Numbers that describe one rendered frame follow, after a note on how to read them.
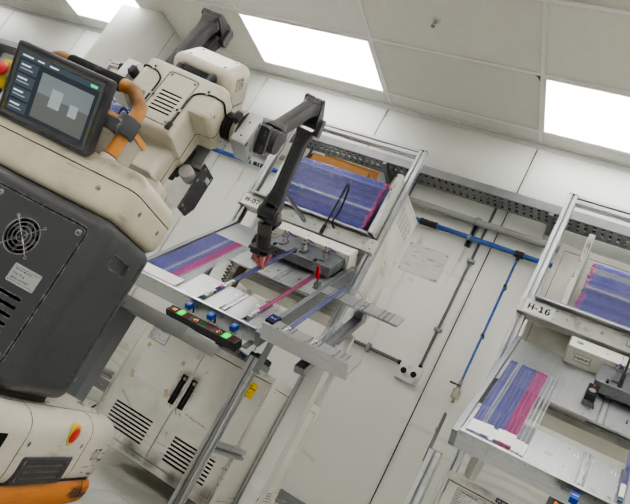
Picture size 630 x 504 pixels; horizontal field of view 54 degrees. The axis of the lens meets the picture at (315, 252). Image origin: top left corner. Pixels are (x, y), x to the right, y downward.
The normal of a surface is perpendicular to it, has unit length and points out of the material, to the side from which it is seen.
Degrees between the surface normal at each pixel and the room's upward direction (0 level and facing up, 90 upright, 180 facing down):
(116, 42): 90
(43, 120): 115
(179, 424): 90
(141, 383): 90
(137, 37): 90
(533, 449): 45
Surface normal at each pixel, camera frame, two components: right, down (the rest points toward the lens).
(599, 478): 0.13, -0.89
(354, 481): -0.29, -0.41
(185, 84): -0.01, -0.43
